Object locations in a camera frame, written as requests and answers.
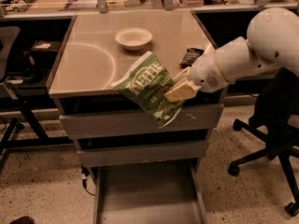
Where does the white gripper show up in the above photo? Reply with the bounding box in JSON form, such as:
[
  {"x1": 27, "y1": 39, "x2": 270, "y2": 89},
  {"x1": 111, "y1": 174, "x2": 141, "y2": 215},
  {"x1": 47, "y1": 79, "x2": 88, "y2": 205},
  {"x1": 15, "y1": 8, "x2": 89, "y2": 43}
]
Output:
[{"x1": 164, "y1": 52, "x2": 229, "y2": 102}]

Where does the green jalapeno chip bag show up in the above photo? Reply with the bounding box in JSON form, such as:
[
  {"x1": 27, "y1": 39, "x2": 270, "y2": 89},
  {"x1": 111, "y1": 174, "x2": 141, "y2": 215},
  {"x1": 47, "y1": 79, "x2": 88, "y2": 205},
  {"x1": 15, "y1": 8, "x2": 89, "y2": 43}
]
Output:
[{"x1": 110, "y1": 51, "x2": 184, "y2": 128}]

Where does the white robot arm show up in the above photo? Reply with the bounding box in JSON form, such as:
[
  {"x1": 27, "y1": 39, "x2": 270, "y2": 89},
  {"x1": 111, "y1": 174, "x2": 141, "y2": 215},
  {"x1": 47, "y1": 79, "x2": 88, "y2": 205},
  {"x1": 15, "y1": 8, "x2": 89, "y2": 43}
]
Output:
[{"x1": 165, "y1": 7, "x2": 299, "y2": 102}]

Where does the grey middle drawer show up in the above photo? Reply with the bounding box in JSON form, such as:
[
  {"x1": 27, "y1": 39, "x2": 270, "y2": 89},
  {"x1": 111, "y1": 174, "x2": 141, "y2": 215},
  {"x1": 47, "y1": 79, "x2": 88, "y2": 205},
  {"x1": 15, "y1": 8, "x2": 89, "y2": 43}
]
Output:
[{"x1": 75, "y1": 139, "x2": 208, "y2": 167}]

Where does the grey drawer cabinet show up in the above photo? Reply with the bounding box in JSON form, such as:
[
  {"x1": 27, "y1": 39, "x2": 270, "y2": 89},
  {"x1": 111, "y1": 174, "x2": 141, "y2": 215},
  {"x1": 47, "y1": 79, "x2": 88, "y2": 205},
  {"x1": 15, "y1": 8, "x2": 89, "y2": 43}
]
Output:
[{"x1": 45, "y1": 9, "x2": 237, "y2": 224}]

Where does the grey top drawer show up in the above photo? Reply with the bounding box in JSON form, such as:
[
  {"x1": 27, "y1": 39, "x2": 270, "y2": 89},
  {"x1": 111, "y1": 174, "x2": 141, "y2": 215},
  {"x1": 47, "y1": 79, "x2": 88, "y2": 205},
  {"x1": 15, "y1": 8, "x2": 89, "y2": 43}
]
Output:
[{"x1": 60, "y1": 104, "x2": 223, "y2": 140}]

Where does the grey open bottom drawer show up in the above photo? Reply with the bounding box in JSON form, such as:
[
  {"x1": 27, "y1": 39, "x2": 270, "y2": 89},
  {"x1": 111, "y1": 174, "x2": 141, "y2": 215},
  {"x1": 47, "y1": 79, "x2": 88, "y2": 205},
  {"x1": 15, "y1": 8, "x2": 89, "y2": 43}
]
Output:
[{"x1": 93, "y1": 161, "x2": 207, "y2": 224}]

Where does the dark snack bar wrapper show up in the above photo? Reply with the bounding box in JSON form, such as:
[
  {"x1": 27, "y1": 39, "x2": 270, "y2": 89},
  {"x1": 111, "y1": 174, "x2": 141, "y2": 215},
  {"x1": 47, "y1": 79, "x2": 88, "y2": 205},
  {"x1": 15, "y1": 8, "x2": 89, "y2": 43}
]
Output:
[{"x1": 180, "y1": 48, "x2": 204, "y2": 68}]

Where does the white ceramic bowl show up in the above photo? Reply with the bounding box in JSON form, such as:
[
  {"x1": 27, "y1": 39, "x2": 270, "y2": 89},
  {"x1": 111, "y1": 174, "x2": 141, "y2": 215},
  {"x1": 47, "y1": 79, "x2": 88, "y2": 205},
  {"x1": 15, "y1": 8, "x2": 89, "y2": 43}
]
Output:
[{"x1": 115, "y1": 27, "x2": 152, "y2": 51}]

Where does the black office chair right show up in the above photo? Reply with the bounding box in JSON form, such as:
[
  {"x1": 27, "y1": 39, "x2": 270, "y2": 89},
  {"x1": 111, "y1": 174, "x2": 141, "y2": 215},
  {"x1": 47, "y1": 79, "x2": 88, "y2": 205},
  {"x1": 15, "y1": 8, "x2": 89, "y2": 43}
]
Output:
[{"x1": 228, "y1": 68, "x2": 299, "y2": 217}]

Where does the black box with label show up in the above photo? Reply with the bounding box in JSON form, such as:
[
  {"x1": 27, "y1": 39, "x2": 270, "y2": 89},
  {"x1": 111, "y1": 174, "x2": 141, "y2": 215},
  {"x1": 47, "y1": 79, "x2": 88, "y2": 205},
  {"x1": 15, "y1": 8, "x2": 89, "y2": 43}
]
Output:
[{"x1": 30, "y1": 40, "x2": 61, "y2": 67}]

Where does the black coiled tool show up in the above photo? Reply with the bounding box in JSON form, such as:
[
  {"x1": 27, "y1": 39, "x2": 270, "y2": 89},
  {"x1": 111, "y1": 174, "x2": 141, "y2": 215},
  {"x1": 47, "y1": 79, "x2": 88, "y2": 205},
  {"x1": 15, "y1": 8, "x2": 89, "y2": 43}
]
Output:
[{"x1": 12, "y1": 0, "x2": 36, "y2": 12}]

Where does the black cable with plug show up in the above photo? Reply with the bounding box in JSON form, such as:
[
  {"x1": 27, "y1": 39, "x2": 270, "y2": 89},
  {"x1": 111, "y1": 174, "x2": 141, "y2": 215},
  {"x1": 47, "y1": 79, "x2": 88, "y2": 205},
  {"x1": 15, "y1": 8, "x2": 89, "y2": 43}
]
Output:
[{"x1": 80, "y1": 165, "x2": 96, "y2": 197}]

